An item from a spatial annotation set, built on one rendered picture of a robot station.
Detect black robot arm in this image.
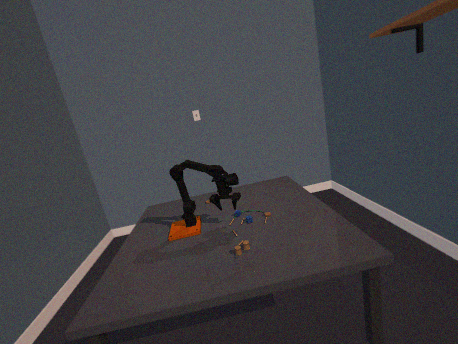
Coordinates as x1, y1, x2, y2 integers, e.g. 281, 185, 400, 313
169, 160, 239, 227

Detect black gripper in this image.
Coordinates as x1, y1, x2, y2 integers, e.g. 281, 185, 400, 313
209, 186, 241, 210

